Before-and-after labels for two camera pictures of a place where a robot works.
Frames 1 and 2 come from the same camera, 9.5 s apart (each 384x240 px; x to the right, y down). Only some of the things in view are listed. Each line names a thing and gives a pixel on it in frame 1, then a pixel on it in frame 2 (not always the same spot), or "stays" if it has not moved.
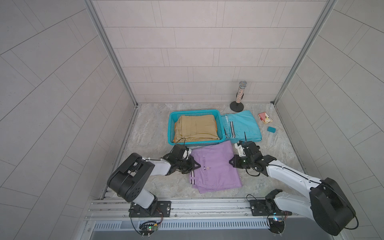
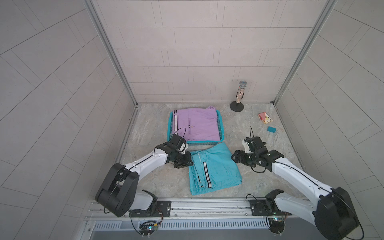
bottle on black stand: [236, 106] stays
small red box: [265, 118] stays
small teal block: [271, 129] stays
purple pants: [216, 172] → [197, 124]
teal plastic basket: [173, 115] stays
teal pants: [241, 126] → [214, 168]
